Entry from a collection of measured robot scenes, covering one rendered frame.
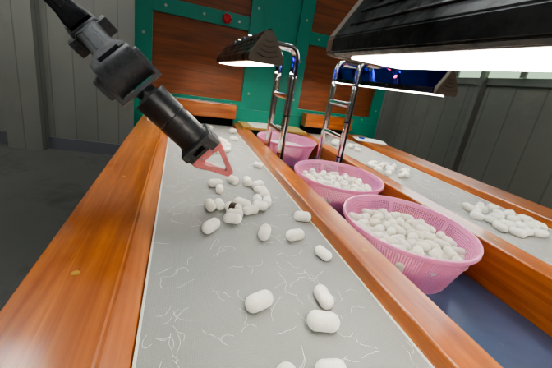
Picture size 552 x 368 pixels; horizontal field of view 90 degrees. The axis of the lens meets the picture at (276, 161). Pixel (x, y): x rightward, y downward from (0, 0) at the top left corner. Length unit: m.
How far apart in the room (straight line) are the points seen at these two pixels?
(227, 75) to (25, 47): 2.32
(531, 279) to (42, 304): 0.71
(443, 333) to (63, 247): 0.47
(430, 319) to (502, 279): 0.32
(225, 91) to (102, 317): 1.22
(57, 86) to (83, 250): 3.08
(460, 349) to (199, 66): 1.32
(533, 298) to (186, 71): 1.36
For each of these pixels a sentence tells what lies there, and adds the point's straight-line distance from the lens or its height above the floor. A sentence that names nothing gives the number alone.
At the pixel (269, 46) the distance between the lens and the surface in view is 0.66.
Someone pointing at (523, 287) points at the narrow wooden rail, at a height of 0.72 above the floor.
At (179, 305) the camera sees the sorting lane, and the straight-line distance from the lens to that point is 0.38.
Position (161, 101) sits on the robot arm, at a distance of 0.49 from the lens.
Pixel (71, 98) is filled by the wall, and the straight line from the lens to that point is 3.42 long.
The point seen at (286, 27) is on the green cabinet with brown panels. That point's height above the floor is 1.26.
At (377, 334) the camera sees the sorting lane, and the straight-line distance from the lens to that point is 0.40.
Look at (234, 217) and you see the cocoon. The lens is 0.52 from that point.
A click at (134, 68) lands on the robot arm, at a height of 0.99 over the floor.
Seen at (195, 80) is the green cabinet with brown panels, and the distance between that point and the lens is 1.42.
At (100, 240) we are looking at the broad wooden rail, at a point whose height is 0.77.
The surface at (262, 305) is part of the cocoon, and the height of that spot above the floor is 0.75.
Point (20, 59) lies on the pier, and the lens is 3.46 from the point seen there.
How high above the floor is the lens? 1.01
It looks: 16 degrees down
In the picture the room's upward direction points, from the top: 9 degrees clockwise
